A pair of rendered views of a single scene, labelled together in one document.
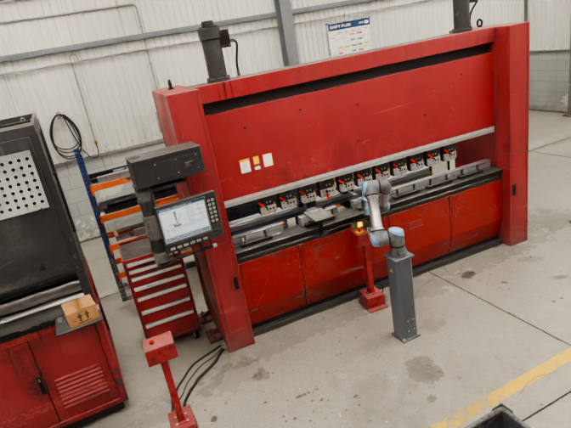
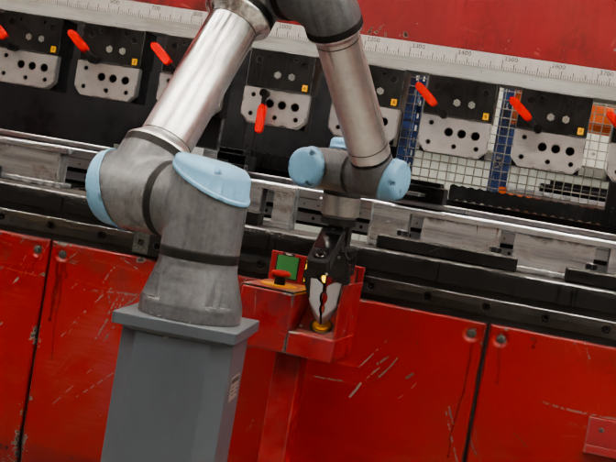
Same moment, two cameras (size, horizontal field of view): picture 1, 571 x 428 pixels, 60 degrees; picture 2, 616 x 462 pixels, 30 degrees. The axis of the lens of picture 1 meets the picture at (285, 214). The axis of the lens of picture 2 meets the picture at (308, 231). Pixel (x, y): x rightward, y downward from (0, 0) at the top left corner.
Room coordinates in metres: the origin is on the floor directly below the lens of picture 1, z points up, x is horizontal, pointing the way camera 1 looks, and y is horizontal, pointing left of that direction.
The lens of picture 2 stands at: (2.19, -1.81, 1.01)
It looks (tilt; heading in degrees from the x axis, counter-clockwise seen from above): 3 degrees down; 30
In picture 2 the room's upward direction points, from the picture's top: 10 degrees clockwise
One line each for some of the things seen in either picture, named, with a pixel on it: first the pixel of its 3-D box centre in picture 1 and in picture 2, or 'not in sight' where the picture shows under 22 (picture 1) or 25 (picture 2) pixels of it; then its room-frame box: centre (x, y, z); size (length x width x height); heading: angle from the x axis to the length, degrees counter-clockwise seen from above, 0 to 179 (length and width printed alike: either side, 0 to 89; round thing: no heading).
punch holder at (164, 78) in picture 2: (306, 192); (197, 77); (4.32, -0.23, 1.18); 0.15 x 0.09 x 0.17; 109
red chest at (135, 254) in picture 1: (161, 292); not in sight; (4.17, 1.28, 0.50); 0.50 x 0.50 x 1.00; 19
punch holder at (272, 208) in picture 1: (266, 204); (36, 51); (4.19, 0.15, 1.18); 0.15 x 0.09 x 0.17; 109
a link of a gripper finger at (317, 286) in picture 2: not in sight; (319, 298); (4.17, -0.72, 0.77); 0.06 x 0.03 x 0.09; 14
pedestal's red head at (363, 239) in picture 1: (364, 233); (300, 303); (4.15, -0.69, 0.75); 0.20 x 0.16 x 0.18; 104
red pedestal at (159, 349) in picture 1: (172, 386); not in sight; (2.87, 1.00, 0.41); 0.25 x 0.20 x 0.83; 19
